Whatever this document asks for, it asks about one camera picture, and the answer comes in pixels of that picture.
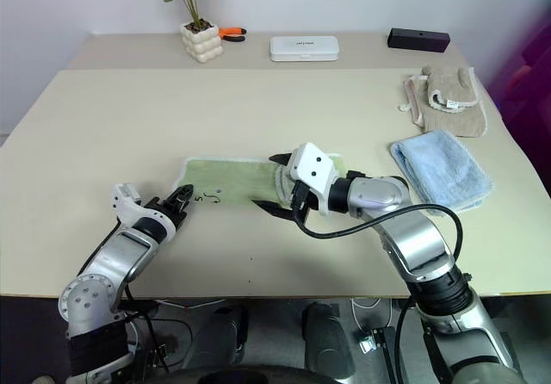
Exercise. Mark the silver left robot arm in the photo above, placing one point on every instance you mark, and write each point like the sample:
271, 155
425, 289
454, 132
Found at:
109, 259

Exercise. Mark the folded light blue towel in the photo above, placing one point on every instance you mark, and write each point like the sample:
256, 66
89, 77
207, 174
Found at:
439, 169

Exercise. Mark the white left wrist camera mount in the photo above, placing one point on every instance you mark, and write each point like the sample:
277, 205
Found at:
125, 201

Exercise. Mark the dark rounded shape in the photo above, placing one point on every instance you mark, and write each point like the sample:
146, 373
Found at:
328, 336
219, 336

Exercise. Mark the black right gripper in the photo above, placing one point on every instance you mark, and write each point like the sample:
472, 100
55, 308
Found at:
303, 199

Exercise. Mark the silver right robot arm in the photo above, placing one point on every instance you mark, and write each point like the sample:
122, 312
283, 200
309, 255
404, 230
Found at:
413, 233

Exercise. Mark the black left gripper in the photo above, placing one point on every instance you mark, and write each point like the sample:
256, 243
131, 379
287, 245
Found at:
165, 212

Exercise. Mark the green towel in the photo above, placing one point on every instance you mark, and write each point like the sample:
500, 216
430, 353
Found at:
232, 181

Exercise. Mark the beige towel with white trim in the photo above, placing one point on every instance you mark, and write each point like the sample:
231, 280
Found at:
460, 117

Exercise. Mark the purple object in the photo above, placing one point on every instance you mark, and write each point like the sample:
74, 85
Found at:
527, 95

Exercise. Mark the white flat case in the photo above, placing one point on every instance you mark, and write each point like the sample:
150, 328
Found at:
305, 48

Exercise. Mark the pink and white cloth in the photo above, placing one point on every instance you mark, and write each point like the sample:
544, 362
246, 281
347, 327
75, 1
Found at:
414, 100

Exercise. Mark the white bubble plant pot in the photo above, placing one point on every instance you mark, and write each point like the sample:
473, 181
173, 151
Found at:
201, 43

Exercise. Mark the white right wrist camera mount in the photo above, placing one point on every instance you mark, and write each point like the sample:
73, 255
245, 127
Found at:
312, 166

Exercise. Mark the black rectangular box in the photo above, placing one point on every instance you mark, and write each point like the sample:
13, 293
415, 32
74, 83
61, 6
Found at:
418, 39

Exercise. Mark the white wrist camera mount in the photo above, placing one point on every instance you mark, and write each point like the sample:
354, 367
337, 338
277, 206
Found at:
125, 201
312, 166

